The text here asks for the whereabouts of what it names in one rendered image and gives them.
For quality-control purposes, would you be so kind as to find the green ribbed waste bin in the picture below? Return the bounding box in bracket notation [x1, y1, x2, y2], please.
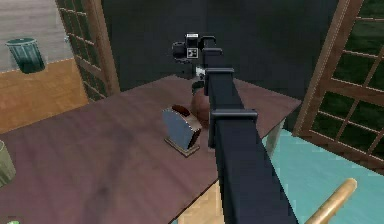
[5, 37, 46, 75]

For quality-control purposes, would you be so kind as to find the brown wooden table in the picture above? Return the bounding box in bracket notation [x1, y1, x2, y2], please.
[0, 74, 303, 224]

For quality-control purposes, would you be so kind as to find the wooden baseball bat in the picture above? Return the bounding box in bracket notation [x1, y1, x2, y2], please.
[304, 177, 358, 224]

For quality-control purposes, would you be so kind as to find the teal bed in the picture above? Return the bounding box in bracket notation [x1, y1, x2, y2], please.
[261, 128, 384, 224]

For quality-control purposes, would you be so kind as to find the wooden lattice window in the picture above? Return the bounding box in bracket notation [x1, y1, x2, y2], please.
[292, 0, 384, 176]
[55, 0, 122, 102]

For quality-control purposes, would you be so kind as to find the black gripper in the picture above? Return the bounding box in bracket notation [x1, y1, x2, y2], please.
[171, 41, 206, 97]

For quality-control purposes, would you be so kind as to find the pale green ribbed container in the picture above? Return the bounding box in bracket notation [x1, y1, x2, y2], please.
[0, 139, 17, 188]

